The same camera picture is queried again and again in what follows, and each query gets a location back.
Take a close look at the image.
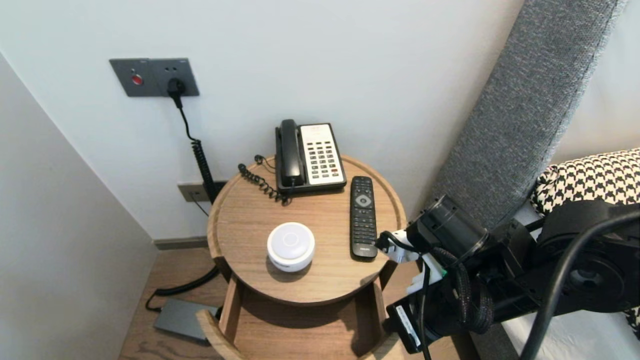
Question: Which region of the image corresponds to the black TV remote control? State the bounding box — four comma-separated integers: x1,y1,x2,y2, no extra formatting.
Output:
349,175,379,261

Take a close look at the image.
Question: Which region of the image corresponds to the curved wooden table drawer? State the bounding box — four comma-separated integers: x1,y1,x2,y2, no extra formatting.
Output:
196,274,407,360

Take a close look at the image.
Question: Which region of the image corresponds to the white round smart speaker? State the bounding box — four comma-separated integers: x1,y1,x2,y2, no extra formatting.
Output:
266,222,316,273

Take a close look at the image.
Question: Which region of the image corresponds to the round wooden side table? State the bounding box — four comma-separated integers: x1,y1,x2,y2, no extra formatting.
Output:
206,154,408,307

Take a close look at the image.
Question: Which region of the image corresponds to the white bed sheet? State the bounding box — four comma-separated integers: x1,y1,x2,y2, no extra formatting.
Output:
502,202,640,360

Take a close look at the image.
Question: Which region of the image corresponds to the black and white desk telephone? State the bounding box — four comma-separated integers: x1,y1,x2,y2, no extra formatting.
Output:
275,122,348,195

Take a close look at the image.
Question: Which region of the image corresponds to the black white houndstooth pillow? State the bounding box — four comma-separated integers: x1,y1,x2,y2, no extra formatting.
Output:
530,148,640,341

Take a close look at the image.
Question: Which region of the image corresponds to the black telephone handset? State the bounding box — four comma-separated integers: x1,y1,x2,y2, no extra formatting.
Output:
279,119,306,188

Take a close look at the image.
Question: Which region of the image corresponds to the grey fabric bed headboard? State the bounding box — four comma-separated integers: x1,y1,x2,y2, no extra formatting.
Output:
415,0,628,360

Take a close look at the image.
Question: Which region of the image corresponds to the grey power adapter box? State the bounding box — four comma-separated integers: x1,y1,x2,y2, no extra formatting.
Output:
153,298,221,346

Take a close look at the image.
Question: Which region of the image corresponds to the wooden skirting board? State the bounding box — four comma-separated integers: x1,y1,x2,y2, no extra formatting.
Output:
152,236,211,251

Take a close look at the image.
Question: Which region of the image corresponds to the black power plug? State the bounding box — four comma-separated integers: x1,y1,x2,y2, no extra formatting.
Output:
166,77,187,109

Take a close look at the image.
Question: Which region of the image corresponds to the black braided cable sleeve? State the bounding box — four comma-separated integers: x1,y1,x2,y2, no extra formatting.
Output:
432,247,496,335

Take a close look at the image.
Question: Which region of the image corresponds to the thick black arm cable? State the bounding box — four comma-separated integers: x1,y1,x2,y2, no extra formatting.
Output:
375,206,640,360

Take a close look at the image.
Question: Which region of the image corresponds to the black coiled handset cord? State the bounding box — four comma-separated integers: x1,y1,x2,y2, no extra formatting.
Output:
237,162,292,206

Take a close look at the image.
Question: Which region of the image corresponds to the thin black telephone wire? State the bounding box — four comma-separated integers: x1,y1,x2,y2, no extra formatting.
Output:
190,154,277,217

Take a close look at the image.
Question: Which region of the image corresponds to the beige wall data socket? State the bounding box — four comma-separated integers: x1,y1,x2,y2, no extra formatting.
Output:
177,182,212,203

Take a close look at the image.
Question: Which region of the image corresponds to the black coiled power cable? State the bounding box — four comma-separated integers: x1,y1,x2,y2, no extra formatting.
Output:
145,92,222,313

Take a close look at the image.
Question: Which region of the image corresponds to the grey wall power socket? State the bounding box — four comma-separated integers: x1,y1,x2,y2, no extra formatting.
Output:
150,57,200,97

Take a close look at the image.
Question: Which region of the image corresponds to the grey wall plate red button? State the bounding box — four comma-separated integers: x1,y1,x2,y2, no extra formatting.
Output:
109,58,153,98

